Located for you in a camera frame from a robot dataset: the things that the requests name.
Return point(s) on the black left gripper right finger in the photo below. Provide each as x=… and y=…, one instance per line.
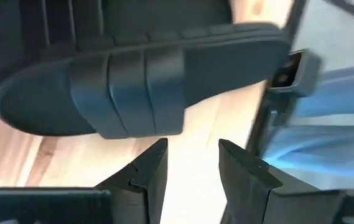
x=245, y=186

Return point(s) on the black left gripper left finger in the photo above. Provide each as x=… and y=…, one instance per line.
x=142, y=186

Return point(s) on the green rubber slide sandal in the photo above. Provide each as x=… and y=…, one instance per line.
x=133, y=93

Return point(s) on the black rubber slide sandal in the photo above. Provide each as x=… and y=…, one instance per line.
x=71, y=18

